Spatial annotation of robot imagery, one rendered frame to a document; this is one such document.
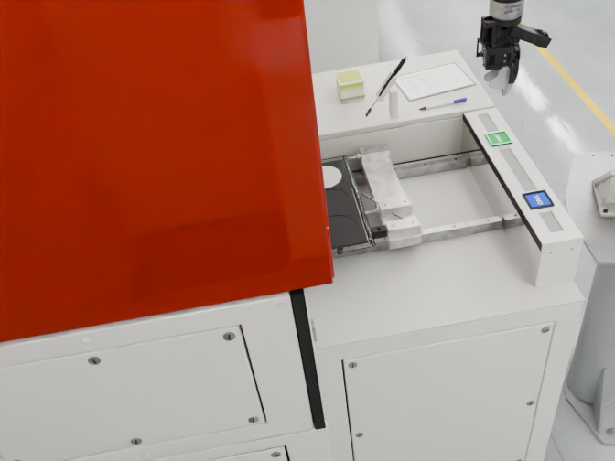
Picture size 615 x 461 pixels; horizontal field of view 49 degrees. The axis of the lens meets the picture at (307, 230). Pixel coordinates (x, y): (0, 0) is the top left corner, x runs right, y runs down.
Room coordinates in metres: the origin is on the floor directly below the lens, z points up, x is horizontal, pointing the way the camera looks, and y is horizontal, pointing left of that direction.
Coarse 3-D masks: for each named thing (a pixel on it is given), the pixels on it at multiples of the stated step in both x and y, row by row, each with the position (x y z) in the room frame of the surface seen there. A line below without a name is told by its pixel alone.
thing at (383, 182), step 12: (372, 168) 1.48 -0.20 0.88; (384, 168) 1.47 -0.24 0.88; (372, 180) 1.43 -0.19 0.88; (384, 180) 1.42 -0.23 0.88; (396, 180) 1.41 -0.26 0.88; (372, 192) 1.38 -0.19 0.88; (384, 192) 1.37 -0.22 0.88; (396, 192) 1.36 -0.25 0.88; (396, 216) 1.27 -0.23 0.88; (408, 216) 1.26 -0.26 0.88; (396, 240) 1.19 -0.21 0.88; (408, 240) 1.19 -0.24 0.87; (420, 240) 1.19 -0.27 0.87
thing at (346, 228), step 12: (348, 180) 1.42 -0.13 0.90; (336, 192) 1.38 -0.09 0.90; (348, 192) 1.37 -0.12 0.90; (336, 204) 1.33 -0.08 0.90; (348, 204) 1.32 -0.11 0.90; (336, 216) 1.28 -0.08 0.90; (348, 216) 1.28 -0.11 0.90; (336, 228) 1.24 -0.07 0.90; (348, 228) 1.23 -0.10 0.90; (360, 228) 1.22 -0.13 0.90; (336, 240) 1.19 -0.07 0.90; (348, 240) 1.19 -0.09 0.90; (360, 240) 1.18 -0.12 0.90
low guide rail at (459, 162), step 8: (440, 160) 1.51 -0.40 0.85; (448, 160) 1.51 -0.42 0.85; (456, 160) 1.50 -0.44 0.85; (464, 160) 1.50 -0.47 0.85; (400, 168) 1.50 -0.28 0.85; (408, 168) 1.50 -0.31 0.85; (416, 168) 1.50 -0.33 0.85; (424, 168) 1.50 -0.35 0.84; (432, 168) 1.50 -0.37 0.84; (440, 168) 1.50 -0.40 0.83; (448, 168) 1.50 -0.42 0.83; (456, 168) 1.50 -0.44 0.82; (360, 176) 1.50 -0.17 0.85; (400, 176) 1.49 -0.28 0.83; (408, 176) 1.49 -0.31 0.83; (416, 176) 1.50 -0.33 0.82; (360, 184) 1.49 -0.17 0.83
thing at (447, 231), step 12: (432, 228) 1.24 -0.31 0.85; (444, 228) 1.23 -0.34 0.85; (456, 228) 1.23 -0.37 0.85; (468, 228) 1.23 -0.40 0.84; (480, 228) 1.23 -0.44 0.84; (492, 228) 1.23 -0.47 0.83; (384, 240) 1.22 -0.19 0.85; (432, 240) 1.22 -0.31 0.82; (348, 252) 1.21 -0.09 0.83; (360, 252) 1.22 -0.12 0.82
